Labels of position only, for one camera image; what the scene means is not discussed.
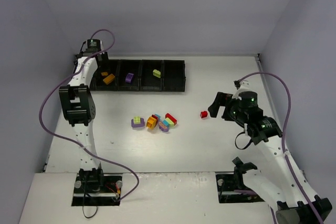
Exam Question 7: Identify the red small lego brick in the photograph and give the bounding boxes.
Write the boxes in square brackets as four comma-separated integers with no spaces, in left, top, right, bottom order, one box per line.
[200,111,208,119]

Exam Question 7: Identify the purple square lego brick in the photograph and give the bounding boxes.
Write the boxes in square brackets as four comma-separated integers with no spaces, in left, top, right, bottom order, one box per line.
[125,73,134,84]

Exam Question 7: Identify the lime green lego brick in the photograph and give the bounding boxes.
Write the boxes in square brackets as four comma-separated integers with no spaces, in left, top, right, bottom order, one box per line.
[152,69,161,79]

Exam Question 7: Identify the green lego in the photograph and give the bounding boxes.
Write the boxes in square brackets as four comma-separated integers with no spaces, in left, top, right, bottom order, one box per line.
[133,116,141,124]

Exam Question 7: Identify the purple heart lego plate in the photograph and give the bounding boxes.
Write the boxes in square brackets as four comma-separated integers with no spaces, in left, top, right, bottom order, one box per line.
[131,118,145,129]

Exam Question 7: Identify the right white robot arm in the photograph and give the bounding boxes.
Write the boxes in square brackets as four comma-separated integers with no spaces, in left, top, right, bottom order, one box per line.
[208,91,332,223]

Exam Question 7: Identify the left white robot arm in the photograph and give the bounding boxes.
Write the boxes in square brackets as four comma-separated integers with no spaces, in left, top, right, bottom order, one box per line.
[59,39,104,193]

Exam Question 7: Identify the orange long lego brick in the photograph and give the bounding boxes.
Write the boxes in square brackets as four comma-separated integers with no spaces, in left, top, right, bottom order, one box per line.
[103,74,115,85]

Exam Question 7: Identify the red long lego brick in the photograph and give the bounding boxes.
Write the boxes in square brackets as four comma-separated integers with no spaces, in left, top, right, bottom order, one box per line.
[165,113,177,124]

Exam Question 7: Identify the yellow green lego brick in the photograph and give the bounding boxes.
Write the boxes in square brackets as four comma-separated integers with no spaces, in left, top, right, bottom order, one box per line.
[165,118,175,127]

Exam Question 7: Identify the teal pink lego brick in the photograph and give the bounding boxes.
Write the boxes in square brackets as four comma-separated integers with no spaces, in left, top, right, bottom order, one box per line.
[153,114,170,128]

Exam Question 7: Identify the purple oval lego piece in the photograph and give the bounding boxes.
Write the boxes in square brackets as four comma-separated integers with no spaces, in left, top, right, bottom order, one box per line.
[158,122,169,132]

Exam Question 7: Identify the orange yellow lego brick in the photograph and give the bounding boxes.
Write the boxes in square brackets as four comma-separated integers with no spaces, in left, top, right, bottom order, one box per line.
[146,115,158,130]

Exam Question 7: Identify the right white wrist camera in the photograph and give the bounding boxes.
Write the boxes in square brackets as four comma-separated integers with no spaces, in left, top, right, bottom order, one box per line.
[233,80,252,99]

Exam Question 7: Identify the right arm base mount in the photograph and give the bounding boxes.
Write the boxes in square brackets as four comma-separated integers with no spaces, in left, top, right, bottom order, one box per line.
[215,173,263,204]

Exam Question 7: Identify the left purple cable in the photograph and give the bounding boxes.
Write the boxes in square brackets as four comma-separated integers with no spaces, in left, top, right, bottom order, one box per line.
[38,28,140,202]

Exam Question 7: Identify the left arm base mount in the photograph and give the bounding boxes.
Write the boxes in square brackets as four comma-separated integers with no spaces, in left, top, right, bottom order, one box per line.
[71,174,122,207]

